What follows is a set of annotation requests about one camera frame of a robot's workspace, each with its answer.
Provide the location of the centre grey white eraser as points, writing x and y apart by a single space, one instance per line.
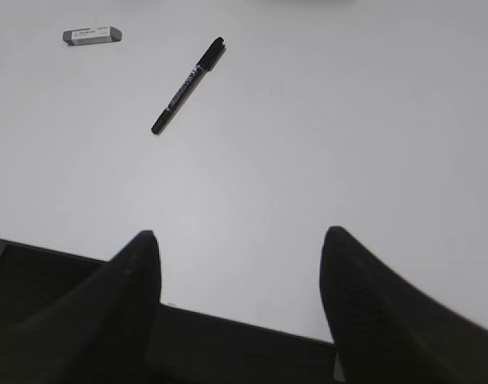
92 35

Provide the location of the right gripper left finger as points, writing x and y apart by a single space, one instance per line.
99 332

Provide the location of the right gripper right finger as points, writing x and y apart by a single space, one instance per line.
385 330

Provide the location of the middle black marker pen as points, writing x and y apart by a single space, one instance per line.
205 64

